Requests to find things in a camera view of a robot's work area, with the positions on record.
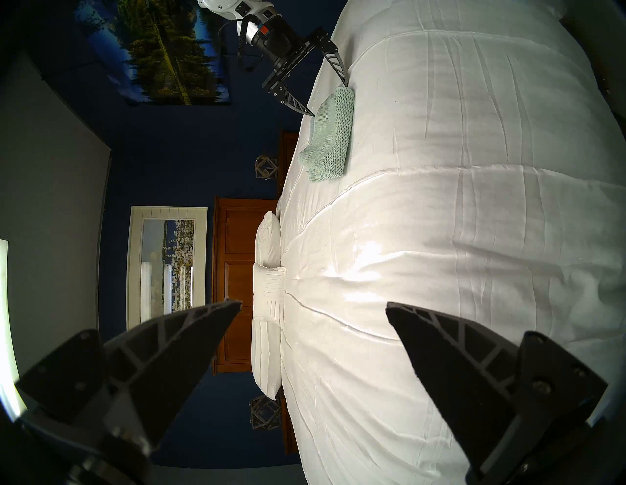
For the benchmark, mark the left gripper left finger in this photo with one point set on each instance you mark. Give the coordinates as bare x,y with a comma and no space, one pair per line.
161,364

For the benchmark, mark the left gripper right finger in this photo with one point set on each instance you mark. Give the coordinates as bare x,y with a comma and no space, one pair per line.
464,376

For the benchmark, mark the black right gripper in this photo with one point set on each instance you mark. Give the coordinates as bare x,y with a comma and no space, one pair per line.
283,44

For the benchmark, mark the mint green hand towel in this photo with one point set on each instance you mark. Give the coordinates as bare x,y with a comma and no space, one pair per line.
332,132

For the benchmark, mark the framed flower seascape picture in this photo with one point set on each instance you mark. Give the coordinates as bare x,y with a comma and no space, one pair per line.
166,266

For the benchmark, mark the long white pillow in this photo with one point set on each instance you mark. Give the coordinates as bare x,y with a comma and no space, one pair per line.
268,239
266,357

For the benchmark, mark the brown wooden headboard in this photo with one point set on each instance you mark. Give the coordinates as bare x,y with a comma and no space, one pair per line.
234,283

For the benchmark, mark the square pleated white pillow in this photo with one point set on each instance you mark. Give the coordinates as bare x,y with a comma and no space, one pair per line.
269,291

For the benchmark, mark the forest lake canvas print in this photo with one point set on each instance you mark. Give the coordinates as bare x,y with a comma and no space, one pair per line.
166,49

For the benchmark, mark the white bed comforter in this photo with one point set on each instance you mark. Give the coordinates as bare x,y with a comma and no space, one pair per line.
464,220

